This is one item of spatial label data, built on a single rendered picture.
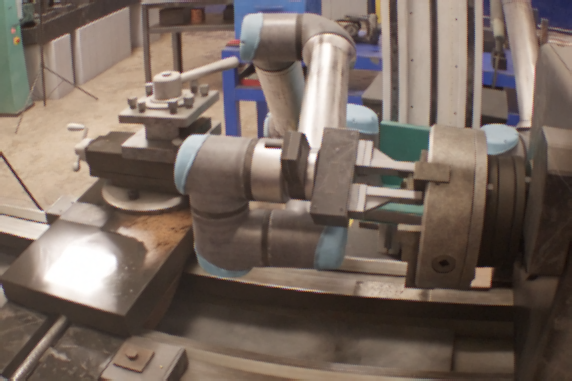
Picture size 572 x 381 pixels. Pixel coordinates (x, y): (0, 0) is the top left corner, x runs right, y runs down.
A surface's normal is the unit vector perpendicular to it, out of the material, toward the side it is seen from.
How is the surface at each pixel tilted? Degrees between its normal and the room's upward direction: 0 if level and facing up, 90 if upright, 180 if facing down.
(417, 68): 90
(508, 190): 42
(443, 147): 21
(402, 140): 90
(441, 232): 78
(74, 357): 0
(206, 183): 90
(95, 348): 0
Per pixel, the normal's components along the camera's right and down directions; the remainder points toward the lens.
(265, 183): -0.27, 0.38
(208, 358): -0.22, -0.27
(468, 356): -0.03, -0.90
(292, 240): -0.14, -0.04
